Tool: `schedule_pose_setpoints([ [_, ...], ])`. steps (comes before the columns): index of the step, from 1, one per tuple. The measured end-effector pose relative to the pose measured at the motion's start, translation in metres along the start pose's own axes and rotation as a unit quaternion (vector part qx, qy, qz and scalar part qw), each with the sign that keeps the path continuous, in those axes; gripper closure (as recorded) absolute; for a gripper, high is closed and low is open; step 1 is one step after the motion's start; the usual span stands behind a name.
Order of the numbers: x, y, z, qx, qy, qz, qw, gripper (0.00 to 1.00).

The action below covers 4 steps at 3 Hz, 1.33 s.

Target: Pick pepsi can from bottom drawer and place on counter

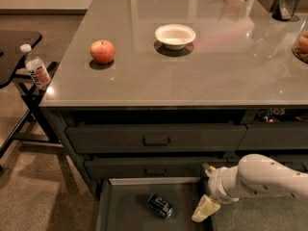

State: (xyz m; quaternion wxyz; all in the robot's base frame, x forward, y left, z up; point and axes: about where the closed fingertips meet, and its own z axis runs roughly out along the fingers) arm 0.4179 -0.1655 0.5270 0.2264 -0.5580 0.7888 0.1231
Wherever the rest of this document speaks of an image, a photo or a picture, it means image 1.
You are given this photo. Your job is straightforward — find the dark middle left drawer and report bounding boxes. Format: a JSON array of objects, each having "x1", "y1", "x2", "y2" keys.
[{"x1": 85, "y1": 157, "x2": 227, "y2": 179}]

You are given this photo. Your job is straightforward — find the glass jar with pastries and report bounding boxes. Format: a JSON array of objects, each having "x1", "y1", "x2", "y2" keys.
[{"x1": 292, "y1": 20, "x2": 308, "y2": 64}]

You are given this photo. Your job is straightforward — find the clear water bottle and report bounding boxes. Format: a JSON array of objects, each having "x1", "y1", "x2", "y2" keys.
[{"x1": 20, "y1": 44, "x2": 51, "y2": 90}]

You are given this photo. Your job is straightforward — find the white paper bowl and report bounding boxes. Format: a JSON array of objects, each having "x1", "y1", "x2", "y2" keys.
[{"x1": 154, "y1": 24, "x2": 196, "y2": 50}]

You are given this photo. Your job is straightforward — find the dark drawer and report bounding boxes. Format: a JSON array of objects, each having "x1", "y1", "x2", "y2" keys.
[
  {"x1": 85, "y1": 157, "x2": 227, "y2": 179},
  {"x1": 238, "y1": 122, "x2": 308, "y2": 150},
  {"x1": 65, "y1": 124, "x2": 246, "y2": 154},
  {"x1": 225, "y1": 154, "x2": 308, "y2": 173}
]

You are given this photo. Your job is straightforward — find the open bottom left drawer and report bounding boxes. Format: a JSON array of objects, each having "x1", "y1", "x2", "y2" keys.
[{"x1": 95, "y1": 179, "x2": 217, "y2": 231}]

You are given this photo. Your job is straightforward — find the red apple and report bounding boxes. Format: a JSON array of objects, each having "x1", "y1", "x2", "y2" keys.
[{"x1": 90, "y1": 39, "x2": 116, "y2": 64}]

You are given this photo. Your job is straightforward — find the dark top left drawer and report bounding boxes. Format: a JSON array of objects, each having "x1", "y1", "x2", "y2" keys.
[{"x1": 65, "y1": 124, "x2": 246, "y2": 154}]

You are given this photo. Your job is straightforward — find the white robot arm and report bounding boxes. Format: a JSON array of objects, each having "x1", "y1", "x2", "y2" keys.
[{"x1": 192, "y1": 154, "x2": 308, "y2": 222}]

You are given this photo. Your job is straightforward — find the dark middle right drawer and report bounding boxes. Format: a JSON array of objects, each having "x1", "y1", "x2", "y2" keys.
[{"x1": 225, "y1": 154, "x2": 308, "y2": 173}]

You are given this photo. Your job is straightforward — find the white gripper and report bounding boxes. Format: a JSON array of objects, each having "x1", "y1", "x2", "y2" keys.
[{"x1": 192, "y1": 163, "x2": 238, "y2": 222}]

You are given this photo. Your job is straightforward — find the blue pepsi can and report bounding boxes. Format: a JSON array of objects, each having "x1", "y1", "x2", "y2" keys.
[{"x1": 147, "y1": 193, "x2": 173, "y2": 218}]

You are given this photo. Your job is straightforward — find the dark top right drawer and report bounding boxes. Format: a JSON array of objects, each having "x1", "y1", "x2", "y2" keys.
[{"x1": 238, "y1": 122, "x2": 308, "y2": 150}]

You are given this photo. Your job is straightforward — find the snack bags in drawer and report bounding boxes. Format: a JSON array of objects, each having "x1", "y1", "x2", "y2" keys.
[{"x1": 256, "y1": 108, "x2": 308, "y2": 122}]

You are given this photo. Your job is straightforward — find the black side table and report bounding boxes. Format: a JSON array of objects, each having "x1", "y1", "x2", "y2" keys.
[{"x1": 0, "y1": 30, "x2": 59, "y2": 157}]

